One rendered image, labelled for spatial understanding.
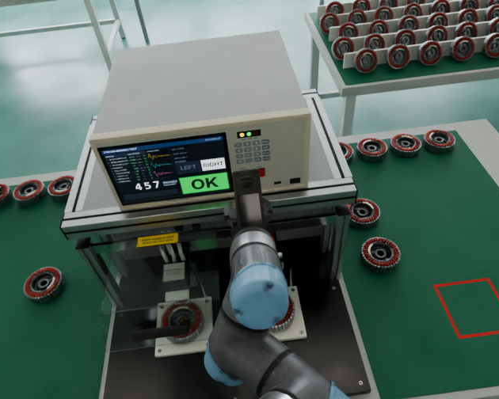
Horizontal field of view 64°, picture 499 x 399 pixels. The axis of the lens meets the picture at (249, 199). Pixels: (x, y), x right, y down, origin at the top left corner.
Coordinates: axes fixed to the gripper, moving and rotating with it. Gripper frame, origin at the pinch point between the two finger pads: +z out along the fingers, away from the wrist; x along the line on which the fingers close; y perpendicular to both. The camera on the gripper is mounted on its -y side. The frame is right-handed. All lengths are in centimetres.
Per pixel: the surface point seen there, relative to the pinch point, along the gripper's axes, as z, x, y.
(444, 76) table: 113, 100, -4
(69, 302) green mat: 26, -56, 36
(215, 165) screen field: 5.1, -5.7, -5.6
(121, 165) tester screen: 3.8, -24.6, -8.5
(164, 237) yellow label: 6.5, -19.7, 10.4
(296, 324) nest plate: 8.4, 9.1, 40.9
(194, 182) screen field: 6.9, -10.8, -1.8
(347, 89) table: 113, 54, -3
